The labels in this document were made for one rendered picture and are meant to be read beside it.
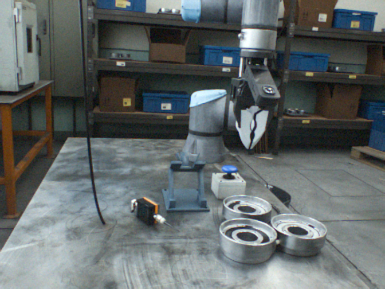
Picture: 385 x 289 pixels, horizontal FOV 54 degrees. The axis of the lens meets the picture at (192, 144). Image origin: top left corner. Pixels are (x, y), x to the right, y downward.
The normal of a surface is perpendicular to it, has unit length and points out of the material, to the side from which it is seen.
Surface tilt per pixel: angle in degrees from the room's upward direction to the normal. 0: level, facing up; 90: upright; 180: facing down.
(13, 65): 90
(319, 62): 90
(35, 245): 0
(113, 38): 90
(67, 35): 90
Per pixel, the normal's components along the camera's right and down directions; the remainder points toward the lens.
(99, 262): 0.07, -0.97
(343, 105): 0.17, 0.27
